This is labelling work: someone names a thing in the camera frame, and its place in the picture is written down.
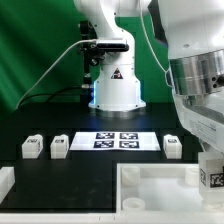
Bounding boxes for black cable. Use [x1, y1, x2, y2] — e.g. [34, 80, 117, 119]
[18, 86, 84, 108]

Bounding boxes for black camera on stand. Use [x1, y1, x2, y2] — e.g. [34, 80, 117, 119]
[80, 21, 133, 112]

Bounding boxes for grey camera cable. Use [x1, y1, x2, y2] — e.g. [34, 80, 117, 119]
[14, 39, 98, 109]

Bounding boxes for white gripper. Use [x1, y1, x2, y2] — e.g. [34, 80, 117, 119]
[174, 96, 224, 153]

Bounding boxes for white obstacle left bracket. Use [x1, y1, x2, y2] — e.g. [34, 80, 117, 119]
[0, 167, 15, 204]

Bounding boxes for white front rail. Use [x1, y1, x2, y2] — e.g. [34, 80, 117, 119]
[0, 214, 224, 224]

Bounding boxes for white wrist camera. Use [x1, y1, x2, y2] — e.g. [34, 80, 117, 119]
[165, 66, 175, 88]

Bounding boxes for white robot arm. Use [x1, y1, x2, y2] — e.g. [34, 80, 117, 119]
[73, 0, 224, 153]

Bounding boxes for white sheet with markers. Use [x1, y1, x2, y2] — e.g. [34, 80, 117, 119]
[70, 131, 160, 151]

